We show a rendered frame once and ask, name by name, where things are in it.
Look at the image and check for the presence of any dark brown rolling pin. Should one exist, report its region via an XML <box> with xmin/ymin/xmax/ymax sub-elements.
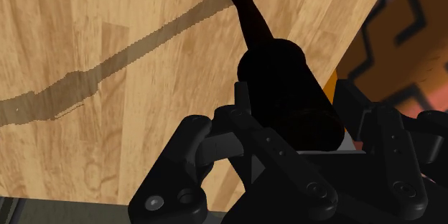
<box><xmin>227</xmin><ymin>0</ymin><xmax>346</xmax><ymax>152</ymax></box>

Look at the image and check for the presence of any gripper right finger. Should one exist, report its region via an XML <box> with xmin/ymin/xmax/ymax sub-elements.
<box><xmin>332</xmin><ymin>78</ymin><xmax>448</xmax><ymax>221</ymax></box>

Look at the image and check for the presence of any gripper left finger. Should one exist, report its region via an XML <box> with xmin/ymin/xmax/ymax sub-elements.
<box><xmin>127</xmin><ymin>80</ymin><xmax>339</xmax><ymax>224</ymax></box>

